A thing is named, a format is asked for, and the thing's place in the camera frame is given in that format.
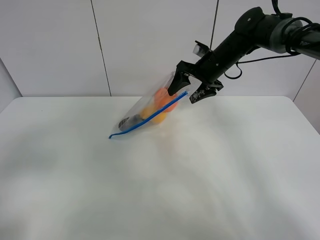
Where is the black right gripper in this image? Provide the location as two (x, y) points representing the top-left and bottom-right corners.
(167, 51), (225, 104)

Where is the clear zip bag blue seal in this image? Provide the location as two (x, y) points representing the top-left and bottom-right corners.
(108, 71), (189, 140)

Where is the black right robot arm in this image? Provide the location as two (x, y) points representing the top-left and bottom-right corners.
(167, 0), (320, 104)

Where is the orange fruit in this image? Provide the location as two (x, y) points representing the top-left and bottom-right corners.
(153, 87), (178, 111)

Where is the yellow lemon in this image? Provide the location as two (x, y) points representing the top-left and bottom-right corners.
(139, 106), (168, 125)

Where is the purple eggplant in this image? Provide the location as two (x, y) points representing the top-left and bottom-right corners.
(118, 114), (143, 132)

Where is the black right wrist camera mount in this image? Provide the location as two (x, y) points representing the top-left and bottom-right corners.
(192, 40), (211, 58)

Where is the black camera cable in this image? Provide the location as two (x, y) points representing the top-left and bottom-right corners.
(224, 53), (296, 80)

